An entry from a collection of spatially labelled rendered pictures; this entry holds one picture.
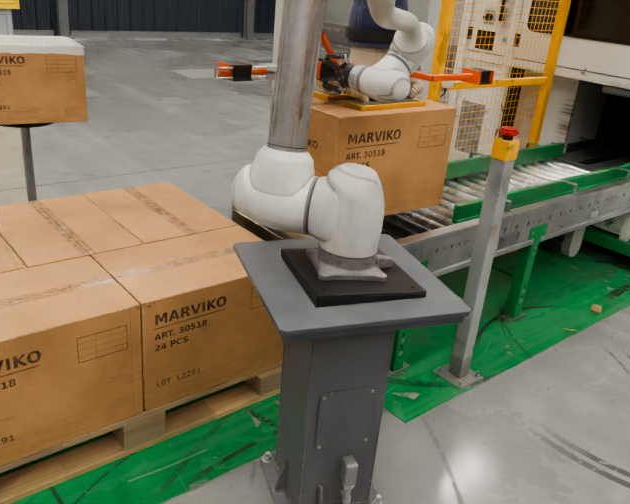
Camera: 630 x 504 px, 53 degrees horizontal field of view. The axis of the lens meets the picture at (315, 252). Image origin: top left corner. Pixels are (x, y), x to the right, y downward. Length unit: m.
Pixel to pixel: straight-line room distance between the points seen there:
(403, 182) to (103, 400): 1.32
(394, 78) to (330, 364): 0.88
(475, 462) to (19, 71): 2.85
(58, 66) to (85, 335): 2.07
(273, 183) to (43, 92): 2.30
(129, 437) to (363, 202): 1.12
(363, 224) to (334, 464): 0.73
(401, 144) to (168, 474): 1.39
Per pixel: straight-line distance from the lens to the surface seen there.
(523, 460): 2.42
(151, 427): 2.22
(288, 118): 1.60
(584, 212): 3.47
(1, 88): 3.70
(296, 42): 1.59
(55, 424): 2.05
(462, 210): 2.76
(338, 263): 1.61
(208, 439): 2.28
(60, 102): 3.75
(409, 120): 2.40
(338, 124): 2.16
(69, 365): 1.96
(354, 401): 1.79
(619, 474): 2.52
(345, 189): 1.56
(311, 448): 1.85
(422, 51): 2.08
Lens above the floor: 1.49
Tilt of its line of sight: 24 degrees down
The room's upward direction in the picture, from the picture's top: 5 degrees clockwise
